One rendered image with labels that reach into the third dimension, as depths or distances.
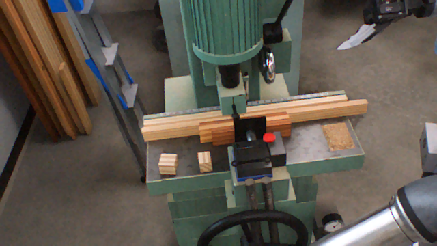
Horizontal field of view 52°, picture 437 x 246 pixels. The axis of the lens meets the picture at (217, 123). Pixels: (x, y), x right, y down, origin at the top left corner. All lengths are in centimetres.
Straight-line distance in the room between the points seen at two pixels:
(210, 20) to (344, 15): 263
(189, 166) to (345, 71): 193
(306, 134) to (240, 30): 42
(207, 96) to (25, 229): 133
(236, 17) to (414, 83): 212
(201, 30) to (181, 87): 63
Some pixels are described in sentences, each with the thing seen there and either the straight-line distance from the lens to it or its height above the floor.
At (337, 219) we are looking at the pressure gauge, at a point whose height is 69.
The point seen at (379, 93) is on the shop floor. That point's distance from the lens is 288.
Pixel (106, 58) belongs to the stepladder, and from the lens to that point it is 196.
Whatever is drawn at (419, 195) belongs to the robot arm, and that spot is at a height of 126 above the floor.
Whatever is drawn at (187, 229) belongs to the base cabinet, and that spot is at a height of 65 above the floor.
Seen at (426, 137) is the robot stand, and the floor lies 77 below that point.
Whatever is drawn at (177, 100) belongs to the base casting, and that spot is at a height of 80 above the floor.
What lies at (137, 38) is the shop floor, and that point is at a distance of 346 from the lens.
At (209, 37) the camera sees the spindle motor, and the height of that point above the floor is 127.
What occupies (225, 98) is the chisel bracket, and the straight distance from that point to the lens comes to 117.
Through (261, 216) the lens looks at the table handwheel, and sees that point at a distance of 107.
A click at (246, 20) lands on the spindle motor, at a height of 130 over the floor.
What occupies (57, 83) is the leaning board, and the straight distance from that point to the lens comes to 255.
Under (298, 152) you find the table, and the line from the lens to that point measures 126.
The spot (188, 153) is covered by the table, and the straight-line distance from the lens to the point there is 127.
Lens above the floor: 184
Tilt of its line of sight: 44 degrees down
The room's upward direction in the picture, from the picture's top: 6 degrees counter-clockwise
